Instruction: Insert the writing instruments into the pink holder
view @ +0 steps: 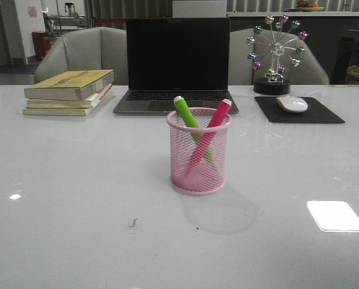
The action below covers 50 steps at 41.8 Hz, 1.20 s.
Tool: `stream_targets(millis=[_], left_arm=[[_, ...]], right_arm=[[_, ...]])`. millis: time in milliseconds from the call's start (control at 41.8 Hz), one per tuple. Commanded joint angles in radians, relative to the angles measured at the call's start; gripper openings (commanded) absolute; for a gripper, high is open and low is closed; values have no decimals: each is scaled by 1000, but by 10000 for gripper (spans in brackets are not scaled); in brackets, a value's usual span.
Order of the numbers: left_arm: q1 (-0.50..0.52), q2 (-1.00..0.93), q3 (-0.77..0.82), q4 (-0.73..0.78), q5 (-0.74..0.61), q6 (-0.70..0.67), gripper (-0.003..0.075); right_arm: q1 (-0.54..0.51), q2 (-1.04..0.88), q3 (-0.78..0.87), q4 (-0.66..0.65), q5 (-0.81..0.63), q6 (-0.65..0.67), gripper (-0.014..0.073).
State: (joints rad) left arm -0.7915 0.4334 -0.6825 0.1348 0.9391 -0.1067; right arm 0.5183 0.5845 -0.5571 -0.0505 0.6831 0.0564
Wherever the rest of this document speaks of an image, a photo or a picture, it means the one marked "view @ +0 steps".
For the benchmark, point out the green highlighter pen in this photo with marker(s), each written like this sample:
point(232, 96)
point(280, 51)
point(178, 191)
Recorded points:
point(190, 121)

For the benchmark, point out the pink highlighter pen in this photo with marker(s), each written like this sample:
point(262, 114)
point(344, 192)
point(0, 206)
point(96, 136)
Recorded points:
point(217, 119)

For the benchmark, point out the pink mesh pen holder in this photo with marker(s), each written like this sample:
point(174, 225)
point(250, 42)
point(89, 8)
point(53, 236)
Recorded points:
point(183, 141)

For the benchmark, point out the grey open laptop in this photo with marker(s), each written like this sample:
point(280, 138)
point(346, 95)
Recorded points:
point(170, 57)

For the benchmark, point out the white middle book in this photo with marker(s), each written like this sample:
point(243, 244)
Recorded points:
point(90, 102)

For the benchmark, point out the yellow-edged bottom book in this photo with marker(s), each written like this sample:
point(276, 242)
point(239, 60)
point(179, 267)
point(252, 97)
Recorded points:
point(57, 111)

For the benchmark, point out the white computer mouse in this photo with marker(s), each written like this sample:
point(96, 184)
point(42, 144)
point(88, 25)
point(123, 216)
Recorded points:
point(292, 104)

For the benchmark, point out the yellow top book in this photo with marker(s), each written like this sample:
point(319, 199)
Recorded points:
point(71, 85)

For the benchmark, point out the grey left armchair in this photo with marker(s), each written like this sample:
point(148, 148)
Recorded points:
point(89, 49)

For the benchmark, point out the grey armchair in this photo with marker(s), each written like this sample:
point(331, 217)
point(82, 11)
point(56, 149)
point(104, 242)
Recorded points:
point(288, 60)
point(89, 49)

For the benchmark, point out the grey right armchair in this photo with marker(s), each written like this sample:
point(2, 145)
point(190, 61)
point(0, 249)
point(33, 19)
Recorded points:
point(288, 60)

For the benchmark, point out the ferris wheel desk ornament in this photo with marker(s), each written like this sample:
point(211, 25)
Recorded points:
point(275, 47)

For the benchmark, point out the black mouse pad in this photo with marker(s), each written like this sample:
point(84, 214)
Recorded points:
point(316, 112)

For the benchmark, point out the white cabinet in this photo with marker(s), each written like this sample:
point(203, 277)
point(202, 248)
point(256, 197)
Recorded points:
point(197, 9)

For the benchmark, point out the red barrier belt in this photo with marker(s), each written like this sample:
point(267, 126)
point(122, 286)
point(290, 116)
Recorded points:
point(110, 20)

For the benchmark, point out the grey curtain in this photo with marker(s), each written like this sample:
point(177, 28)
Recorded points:
point(128, 9)

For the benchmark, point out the red bin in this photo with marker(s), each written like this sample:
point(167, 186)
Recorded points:
point(42, 44)

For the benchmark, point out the distant metal table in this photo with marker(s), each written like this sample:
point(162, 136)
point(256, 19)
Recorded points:
point(57, 25)

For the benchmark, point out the pink wall notice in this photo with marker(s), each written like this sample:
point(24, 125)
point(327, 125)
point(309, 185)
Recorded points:
point(32, 12)

